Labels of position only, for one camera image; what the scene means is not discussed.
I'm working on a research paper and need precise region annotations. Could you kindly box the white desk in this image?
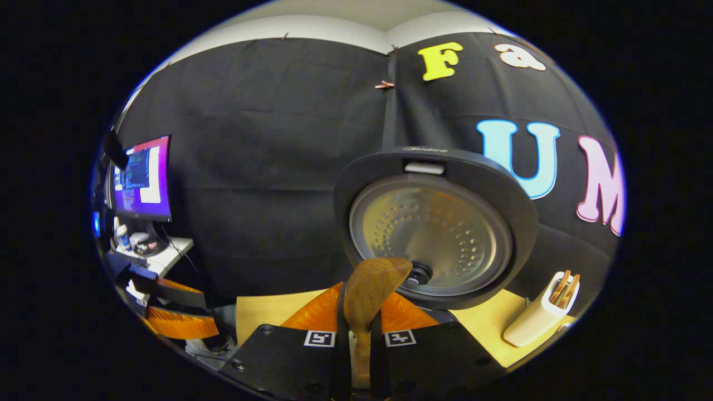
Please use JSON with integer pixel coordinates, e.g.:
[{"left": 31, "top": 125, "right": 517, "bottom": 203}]
[{"left": 114, "top": 237, "right": 194, "bottom": 279}]

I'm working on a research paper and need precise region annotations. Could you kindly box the black backdrop cloth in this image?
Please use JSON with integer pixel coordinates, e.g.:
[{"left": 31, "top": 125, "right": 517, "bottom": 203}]
[{"left": 111, "top": 31, "right": 627, "bottom": 312}]

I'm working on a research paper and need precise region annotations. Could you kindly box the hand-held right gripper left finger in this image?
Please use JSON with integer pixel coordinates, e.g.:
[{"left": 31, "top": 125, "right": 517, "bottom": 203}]
[{"left": 220, "top": 281, "right": 353, "bottom": 401}]

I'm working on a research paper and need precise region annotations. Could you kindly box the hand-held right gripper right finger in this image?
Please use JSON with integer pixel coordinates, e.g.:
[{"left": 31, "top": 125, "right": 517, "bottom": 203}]
[{"left": 370, "top": 290, "right": 507, "bottom": 401}]

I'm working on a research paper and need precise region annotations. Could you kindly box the wooden spoon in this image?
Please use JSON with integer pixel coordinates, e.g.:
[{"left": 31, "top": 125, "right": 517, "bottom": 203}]
[{"left": 343, "top": 256, "right": 413, "bottom": 390}]

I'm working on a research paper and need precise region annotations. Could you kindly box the computer monitor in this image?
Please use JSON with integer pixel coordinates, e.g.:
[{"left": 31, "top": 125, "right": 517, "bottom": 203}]
[{"left": 113, "top": 135, "right": 173, "bottom": 257}]

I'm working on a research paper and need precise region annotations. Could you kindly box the black rice cooker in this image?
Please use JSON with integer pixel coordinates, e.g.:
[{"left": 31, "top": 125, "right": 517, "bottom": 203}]
[{"left": 333, "top": 146, "right": 539, "bottom": 324}]

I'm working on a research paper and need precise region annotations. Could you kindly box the white toaster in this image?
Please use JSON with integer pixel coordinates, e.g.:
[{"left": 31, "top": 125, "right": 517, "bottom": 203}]
[{"left": 502, "top": 271, "right": 581, "bottom": 348}]

